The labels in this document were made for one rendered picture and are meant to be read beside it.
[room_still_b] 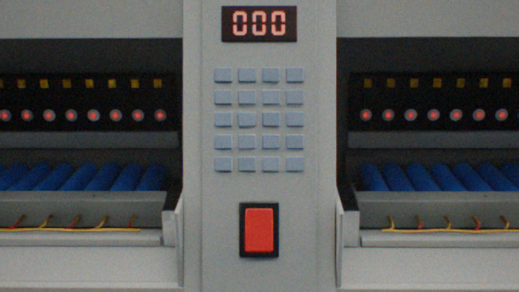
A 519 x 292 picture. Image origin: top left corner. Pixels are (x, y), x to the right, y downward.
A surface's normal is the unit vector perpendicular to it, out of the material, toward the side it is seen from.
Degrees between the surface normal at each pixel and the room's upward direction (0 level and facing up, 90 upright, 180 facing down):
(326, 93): 90
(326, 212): 90
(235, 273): 90
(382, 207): 109
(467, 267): 19
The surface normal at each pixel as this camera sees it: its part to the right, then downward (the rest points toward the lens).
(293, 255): -0.02, 0.00
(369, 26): -0.02, 0.32
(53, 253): 0.00, -0.95
